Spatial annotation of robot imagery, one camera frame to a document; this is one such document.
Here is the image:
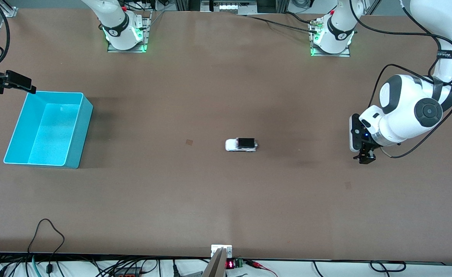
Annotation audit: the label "grey aluminium mount bar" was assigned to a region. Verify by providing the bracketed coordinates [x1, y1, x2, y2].
[202, 248, 227, 277]

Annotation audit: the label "black box orange buttons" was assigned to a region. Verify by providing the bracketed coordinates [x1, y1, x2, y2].
[112, 267, 144, 277]

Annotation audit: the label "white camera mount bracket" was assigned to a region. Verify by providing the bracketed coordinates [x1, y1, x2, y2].
[211, 245, 233, 258]

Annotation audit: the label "black table cable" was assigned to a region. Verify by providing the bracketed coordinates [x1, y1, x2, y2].
[245, 15, 319, 34]
[284, 12, 317, 24]

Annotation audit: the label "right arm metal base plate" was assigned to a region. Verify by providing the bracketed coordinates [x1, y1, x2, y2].
[107, 11, 150, 53]

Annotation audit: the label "aluminium frame corner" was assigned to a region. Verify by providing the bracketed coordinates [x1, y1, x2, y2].
[0, 0, 18, 18]

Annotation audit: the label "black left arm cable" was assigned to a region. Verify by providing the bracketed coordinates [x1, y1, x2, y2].
[348, 0, 452, 159]

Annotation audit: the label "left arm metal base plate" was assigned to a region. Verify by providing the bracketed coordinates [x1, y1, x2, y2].
[309, 19, 351, 57]

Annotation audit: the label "red clip lead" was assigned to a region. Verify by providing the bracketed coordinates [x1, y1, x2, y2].
[245, 260, 278, 277]

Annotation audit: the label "thin black looped cable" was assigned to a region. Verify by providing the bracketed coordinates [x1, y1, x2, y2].
[28, 219, 65, 274]

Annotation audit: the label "coiled black cable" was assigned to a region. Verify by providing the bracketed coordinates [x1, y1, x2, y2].
[370, 261, 407, 273]

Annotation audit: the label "turquoise plastic bin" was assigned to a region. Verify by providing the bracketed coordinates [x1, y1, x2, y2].
[3, 91, 94, 169]

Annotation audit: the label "white jeep toy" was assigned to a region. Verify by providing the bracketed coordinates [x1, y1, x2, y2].
[225, 137, 259, 152]

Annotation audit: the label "lit metal control device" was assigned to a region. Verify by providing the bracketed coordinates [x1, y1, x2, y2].
[200, 0, 258, 15]

